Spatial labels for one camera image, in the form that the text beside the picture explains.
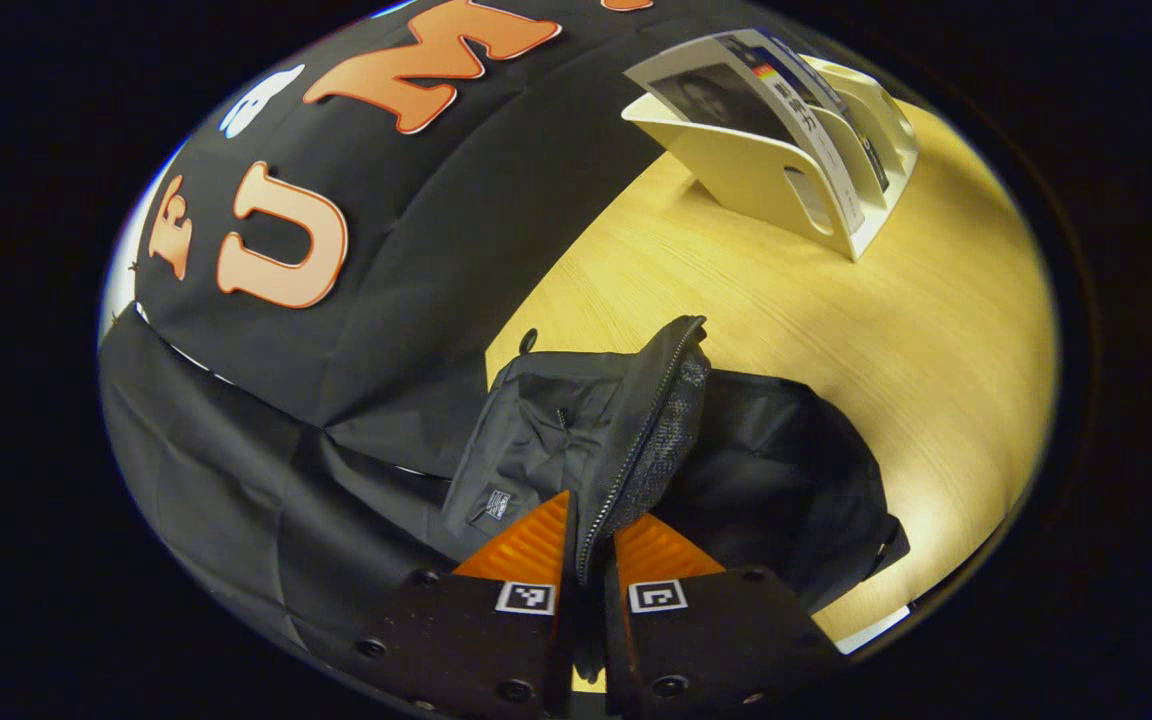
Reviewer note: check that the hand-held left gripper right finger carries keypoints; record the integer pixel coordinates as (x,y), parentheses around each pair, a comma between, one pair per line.
(706,650)

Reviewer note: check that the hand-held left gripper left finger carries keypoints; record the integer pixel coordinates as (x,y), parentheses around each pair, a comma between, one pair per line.
(476,650)

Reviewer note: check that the black schoolbag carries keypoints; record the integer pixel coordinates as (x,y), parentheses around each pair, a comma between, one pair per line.
(576,420)

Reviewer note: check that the cream plastic bookshelf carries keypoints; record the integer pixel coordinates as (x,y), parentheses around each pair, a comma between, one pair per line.
(736,170)

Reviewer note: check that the blue and white book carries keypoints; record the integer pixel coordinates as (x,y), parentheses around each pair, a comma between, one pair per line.
(873,163)

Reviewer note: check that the white portrait cover book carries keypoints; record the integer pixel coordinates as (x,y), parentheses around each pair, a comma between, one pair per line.
(716,95)

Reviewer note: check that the black backdrop cloth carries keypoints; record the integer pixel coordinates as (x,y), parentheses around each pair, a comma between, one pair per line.
(236,480)
(416,250)

